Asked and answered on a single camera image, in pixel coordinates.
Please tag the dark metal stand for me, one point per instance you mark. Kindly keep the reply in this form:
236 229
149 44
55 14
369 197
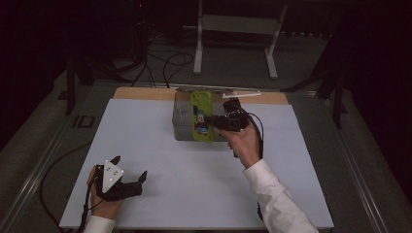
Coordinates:
336 93
71 84

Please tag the person's left hand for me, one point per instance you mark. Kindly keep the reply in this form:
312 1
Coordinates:
105 208

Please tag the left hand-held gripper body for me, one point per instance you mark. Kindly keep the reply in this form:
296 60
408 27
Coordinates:
111 178

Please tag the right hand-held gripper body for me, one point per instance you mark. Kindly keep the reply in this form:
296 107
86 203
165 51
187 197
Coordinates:
234 123

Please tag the grey transparent plastic box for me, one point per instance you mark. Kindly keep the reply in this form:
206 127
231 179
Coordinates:
182 127

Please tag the white table mat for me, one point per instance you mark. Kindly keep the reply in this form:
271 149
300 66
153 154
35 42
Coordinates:
181 181

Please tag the person's right hand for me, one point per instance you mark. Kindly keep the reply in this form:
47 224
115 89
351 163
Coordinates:
246 145

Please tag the green cartoon phone case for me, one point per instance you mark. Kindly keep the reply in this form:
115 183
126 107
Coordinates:
202 116

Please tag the white metal stand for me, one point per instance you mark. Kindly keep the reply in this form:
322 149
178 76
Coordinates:
238 24

